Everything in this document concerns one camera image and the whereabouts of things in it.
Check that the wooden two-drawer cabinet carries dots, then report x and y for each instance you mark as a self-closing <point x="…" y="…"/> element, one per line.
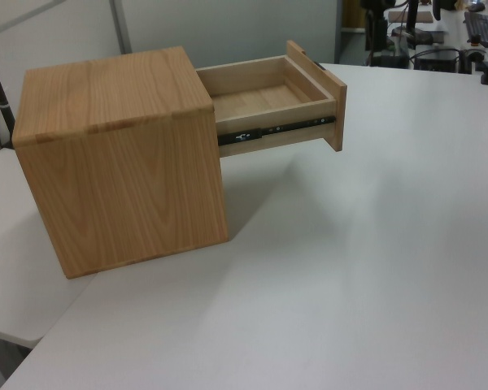
<point x="118" y="162"/>

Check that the black desktop computer box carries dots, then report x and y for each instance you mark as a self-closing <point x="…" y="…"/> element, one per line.
<point x="437" y="60"/>

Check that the black monitor stand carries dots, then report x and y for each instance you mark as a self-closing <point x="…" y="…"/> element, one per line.
<point x="411" y="24"/>

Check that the brown wooden board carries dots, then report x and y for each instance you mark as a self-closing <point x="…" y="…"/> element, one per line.
<point x="415" y="17"/>

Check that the black computer keyboard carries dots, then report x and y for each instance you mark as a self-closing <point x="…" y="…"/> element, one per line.
<point x="480" y="26"/>

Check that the black drawer slide rail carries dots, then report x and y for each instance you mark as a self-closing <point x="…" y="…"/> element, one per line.
<point x="276" y="129"/>

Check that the black camera tripod stand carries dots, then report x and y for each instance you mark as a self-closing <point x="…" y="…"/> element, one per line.
<point x="376" y="32"/>

